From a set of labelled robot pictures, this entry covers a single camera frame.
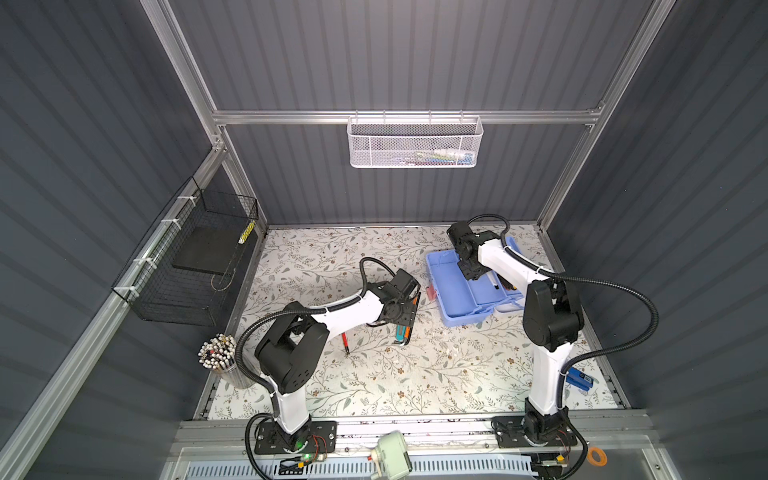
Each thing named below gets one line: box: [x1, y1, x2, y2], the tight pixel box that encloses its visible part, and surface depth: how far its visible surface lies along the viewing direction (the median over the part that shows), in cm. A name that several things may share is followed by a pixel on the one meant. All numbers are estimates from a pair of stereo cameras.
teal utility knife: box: [395, 324, 406, 341], surface depth 93 cm
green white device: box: [376, 430, 413, 480], surface depth 68 cm
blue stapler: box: [566, 367, 594, 392], surface depth 81 cm
